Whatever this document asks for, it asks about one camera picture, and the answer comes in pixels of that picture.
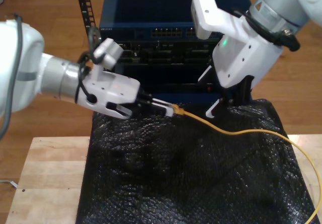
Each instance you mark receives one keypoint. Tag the black perforated rack post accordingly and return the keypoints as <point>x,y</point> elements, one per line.
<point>86,7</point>

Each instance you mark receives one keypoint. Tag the black bubble wrap mat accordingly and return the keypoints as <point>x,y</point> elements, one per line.
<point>176,171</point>

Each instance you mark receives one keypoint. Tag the black rack server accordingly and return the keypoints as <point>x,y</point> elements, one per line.
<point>161,55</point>

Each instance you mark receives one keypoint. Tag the blue network switch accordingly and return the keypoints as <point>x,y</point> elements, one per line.
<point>141,7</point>

